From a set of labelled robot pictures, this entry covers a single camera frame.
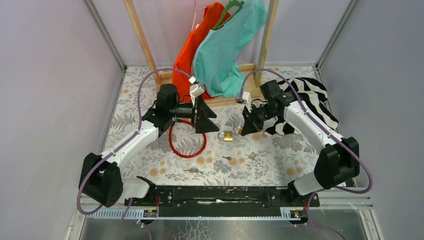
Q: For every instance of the large brass padlock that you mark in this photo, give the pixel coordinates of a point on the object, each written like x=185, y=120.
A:
x=225, y=136

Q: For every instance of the white slotted cable duct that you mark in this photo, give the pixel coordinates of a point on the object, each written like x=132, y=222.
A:
x=132, y=213

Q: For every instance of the floral table mat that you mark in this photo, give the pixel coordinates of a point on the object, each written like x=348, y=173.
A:
x=256, y=159

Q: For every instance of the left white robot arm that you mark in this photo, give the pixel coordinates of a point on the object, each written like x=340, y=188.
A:
x=101, y=178

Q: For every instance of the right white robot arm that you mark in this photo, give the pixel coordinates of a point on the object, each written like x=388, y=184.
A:
x=337, y=161

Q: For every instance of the pink clothes hanger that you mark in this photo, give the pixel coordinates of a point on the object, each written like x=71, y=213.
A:
x=196, y=10

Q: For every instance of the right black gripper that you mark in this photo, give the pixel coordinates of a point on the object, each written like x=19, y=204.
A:
x=250, y=124

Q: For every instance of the black white striped cloth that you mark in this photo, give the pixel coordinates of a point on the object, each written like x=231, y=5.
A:
x=315, y=95

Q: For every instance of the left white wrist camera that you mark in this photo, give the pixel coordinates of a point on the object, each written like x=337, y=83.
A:
x=196, y=89

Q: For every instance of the small brass padlock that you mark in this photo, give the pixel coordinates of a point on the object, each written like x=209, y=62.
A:
x=238, y=130

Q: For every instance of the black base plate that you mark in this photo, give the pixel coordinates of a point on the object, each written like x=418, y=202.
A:
x=222, y=201

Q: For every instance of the small dark padlock key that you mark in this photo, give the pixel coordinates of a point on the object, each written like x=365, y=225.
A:
x=227, y=158

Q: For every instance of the green clothes hanger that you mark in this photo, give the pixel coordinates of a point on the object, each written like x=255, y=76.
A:
x=225, y=15

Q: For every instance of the teal shirt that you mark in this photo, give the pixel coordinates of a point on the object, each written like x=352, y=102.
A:
x=215, y=61

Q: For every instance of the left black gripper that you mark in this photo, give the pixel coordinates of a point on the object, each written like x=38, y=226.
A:
x=203, y=124

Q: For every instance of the wooden clothes rack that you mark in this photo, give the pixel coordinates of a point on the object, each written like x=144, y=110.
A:
x=253, y=81

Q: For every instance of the orange shirt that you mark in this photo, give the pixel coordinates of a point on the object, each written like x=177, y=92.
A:
x=205, y=21

